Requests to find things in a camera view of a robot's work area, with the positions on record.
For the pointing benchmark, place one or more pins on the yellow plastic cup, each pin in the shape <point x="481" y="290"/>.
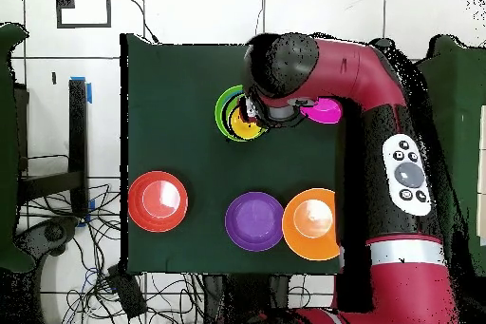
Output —
<point x="243" y="130"/>

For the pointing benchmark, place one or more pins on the purple plastic bowl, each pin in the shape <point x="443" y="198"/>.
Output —
<point x="254" y="221"/>

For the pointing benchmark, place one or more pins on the small green plastic bowl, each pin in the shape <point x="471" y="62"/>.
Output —
<point x="228" y="120"/>

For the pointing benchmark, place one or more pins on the large pink plastic bowl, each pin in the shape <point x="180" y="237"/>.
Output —
<point x="322" y="113"/>

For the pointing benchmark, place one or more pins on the blue tape strip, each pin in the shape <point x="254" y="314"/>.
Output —
<point x="89" y="92"/>

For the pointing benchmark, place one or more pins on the dark green table cloth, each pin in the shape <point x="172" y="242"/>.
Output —
<point x="171" y="73"/>

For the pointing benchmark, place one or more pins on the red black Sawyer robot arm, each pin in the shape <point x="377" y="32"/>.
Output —
<point x="360" y="73"/>

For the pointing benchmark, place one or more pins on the large green plastic bowl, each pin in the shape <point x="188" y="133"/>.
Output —
<point x="219" y="115"/>

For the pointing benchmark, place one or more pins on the red plastic bowl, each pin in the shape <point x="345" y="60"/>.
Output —
<point x="144" y="219"/>

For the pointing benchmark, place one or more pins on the orange plastic bowl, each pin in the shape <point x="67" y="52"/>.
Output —
<point x="300" y="240"/>

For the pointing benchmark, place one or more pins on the black table frame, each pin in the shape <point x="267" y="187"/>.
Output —
<point x="78" y="130"/>

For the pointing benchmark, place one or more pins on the black pedestal leg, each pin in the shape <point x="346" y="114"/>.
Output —
<point x="53" y="232"/>

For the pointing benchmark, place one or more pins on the black floor box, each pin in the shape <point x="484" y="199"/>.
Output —
<point x="127" y="293"/>

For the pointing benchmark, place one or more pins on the green cloth side table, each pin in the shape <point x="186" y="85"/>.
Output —
<point x="7" y="149"/>
<point x="467" y="92"/>

